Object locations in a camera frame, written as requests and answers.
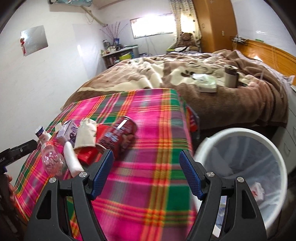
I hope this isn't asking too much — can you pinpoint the red milk drink can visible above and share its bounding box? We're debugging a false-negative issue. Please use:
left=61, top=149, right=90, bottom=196
left=96, top=116, right=137, bottom=159

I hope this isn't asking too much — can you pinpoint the floral window curtain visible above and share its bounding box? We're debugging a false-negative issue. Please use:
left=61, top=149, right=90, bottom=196
left=169, top=0, right=202, bottom=47

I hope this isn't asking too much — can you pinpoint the pink plaid blanket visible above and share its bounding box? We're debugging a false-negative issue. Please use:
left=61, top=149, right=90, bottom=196
left=14, top=88, right=200, bottom=241

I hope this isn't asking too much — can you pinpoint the white round trash bin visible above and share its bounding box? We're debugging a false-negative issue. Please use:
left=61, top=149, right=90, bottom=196
left=193, top=128, right=287, bottom=237

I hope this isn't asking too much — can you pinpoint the brown teddy bear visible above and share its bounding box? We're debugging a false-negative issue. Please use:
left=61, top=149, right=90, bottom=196
left=176, top=32, right=200, bottom=52

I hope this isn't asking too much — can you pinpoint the clear pink plastic bottle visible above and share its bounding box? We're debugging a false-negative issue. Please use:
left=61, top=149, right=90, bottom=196
left=41, top=141, right=66, bottom=177

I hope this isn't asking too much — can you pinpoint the brown cream fleece blanket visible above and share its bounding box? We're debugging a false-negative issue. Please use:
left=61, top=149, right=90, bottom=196
left=66, top=50, right=292, bottom=130

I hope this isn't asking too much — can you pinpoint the small white yogurt cup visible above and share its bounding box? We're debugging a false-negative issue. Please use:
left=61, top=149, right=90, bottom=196
left=35, top=126, right=52, bottom=144

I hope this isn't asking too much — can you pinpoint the beige cloth pouch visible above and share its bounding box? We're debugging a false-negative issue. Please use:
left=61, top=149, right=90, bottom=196
left=74, top=118, right=97, bottom=150

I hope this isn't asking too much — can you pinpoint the brown white travel mug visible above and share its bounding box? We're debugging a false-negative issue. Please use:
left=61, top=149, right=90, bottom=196
left=224, top=65, right=239, bottom=88

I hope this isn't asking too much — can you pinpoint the white tissue pack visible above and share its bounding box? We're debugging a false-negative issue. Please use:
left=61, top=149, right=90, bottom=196
left=191, top=74, right=217, bottom=93

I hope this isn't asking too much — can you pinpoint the person's left hand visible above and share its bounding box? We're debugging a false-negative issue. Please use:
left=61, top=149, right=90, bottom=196
left=5, top=174, right=16, bottom=206

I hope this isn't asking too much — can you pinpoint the strawberry milk carton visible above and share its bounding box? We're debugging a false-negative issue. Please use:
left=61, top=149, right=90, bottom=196
left=250, top=182, right=265, bottom=204

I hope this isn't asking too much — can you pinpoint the grey shelf desk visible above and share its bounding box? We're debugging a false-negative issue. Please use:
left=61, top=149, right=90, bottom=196
left=101, top=45, right=139, bottom=69

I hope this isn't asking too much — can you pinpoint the wooden wardrobe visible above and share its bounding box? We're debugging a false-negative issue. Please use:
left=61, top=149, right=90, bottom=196
left=193, top=0, right=238, bottom=53

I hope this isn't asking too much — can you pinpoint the translucent bin liner bag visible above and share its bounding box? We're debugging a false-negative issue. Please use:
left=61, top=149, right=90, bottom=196
left=198, top=135, right=282, bottom=225

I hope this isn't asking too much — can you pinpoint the purple milk carton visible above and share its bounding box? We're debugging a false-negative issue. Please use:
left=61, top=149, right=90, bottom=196
left=56, top=120, right=78, bottom=147

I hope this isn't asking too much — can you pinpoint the grey drawer dresser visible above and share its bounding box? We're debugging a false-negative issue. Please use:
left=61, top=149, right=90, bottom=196
left=272, top=85, right=296, bottom=174

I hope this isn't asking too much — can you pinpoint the blue vase with twigs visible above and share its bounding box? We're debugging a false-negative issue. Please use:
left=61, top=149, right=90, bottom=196
left=100, top=22, right=128, bottom=46

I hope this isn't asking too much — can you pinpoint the silver wall poster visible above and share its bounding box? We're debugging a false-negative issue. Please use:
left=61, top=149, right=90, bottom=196
left=20, top=25, right=48, bottom=56

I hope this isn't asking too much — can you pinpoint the red flat box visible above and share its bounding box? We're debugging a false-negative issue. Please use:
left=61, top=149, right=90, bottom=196
left=75, top=124, right=109, bottom=166

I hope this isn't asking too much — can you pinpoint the wooden headboard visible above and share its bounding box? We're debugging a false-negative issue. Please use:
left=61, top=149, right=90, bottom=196
left=232, top=39, right=295, bottom=85

